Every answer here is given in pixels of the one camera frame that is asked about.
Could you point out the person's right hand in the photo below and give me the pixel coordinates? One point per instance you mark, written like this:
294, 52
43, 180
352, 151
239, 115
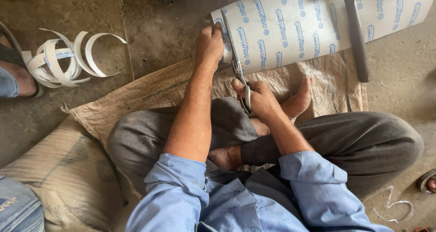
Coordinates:
264, 99

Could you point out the person's left hand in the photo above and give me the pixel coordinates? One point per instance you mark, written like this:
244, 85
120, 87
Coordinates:
208, 46

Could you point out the steel scissors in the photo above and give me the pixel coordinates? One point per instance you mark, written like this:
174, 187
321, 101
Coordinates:
236, 65

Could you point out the white printed laminate sheet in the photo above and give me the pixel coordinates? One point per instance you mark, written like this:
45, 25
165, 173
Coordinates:
299, 24

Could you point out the person's left foot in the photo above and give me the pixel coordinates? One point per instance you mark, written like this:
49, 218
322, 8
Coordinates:
297, 100

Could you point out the person's right foot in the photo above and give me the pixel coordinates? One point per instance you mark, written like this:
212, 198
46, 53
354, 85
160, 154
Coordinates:
224, 157

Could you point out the woven sack mat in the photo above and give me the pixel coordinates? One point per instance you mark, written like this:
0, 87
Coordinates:
153, 92

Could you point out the person's grey trousers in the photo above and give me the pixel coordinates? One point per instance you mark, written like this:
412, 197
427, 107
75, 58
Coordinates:
354, 146

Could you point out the grey metal hammer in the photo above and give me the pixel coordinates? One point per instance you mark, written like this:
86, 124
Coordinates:
357, 37

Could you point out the person's blue shirt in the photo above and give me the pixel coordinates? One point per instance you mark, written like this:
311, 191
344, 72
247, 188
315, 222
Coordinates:
221, 204

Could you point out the pile of white laminate strips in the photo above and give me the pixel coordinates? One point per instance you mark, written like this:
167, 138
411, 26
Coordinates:
56, 66

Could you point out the thin white curled strip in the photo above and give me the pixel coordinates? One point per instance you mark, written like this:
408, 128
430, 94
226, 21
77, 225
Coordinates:
397, 204

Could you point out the stuffed woven sack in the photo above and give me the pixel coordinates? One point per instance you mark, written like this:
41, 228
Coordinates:
71, 177

